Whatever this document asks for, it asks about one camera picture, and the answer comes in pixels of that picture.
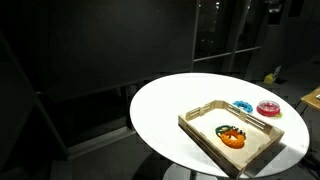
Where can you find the wooden slatted crate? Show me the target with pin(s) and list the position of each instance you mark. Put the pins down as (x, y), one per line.
(205, 120)

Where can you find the white table pedestal base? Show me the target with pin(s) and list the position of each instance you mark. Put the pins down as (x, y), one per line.
(178, 173)

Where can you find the white card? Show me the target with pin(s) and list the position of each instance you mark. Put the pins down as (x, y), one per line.
(276, 72)

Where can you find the wooden side table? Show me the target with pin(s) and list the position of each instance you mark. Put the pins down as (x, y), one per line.
(312, 98)

